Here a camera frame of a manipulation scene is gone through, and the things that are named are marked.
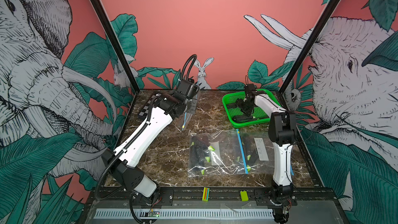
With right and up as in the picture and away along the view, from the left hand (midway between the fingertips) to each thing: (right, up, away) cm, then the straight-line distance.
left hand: (190, 100), depth 75 cm
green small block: (+26, -47, 0) cm, 54 cm away
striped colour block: (+7, -45, -2) cm, 46 cm away
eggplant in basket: (+31, -12, +26) cm, 42 cm away
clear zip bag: (+13, -29, +9) cm, 33 cm away
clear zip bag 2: (-2, -8, -2) cm, 8 cm away
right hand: (+29, -4, +29) cm, 41 cm away
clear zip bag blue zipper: (+37, -29, +11) cm, 48 cm away
